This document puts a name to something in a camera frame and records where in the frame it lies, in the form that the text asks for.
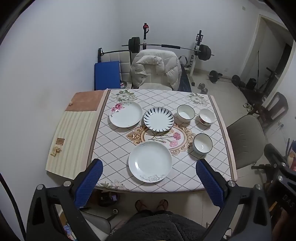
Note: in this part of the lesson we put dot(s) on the sandal foot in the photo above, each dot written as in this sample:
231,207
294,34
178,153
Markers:
140,206
163,205

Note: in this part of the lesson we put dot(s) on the white puffer jacket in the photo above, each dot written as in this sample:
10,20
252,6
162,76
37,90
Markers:
156,69

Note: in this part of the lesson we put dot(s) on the floral grid tablecloth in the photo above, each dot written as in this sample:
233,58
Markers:
113,145

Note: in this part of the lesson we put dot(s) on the black exercise machine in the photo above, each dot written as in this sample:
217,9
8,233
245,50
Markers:
276,108

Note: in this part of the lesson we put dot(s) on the white bowl with red flowers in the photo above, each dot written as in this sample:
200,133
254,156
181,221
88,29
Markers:
206,117

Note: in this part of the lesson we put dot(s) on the white weight rack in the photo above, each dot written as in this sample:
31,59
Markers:
192,63

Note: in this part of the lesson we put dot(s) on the right sandal foot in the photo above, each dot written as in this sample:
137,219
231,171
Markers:
163,205

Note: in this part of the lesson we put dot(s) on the white bowl with dark rim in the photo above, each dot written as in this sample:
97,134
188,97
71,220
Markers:
185,113

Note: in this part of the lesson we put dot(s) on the white plate with pink roses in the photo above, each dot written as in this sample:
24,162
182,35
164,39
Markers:
125,114

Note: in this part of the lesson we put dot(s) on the blue striped white plate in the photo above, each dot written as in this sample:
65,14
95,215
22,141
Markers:
158,119

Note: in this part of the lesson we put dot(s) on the barbell on floor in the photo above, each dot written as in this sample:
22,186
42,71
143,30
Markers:
214,76

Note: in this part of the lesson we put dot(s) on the beige padded chair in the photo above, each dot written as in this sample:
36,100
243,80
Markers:
124,59

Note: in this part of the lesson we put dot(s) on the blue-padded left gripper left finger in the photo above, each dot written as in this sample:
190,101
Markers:
85,182

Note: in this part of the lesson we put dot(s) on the striped beige and brown cloth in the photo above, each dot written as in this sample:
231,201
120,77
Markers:
73,142

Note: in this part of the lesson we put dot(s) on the grey side chair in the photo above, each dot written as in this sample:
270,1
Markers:
247,140

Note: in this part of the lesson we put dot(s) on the small dumbbell on floor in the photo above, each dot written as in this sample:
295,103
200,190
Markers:
202,88

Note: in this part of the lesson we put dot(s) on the person's dark fleece torso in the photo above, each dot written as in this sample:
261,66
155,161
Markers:
158,225

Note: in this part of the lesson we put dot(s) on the blue folded mat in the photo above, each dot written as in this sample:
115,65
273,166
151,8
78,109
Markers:
107,75

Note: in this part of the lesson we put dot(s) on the pale blue white bowl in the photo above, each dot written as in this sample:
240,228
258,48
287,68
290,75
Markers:
202,143

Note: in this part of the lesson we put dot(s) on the barbell on rack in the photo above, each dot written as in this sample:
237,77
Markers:
203,52

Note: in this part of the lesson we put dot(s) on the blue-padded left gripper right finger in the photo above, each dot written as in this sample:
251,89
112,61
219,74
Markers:
212,181

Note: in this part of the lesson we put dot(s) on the large white plate grey pattern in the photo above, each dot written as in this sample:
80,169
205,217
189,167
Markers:
150,162

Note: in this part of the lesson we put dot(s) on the left sandal foot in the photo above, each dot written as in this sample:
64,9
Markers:
140,206

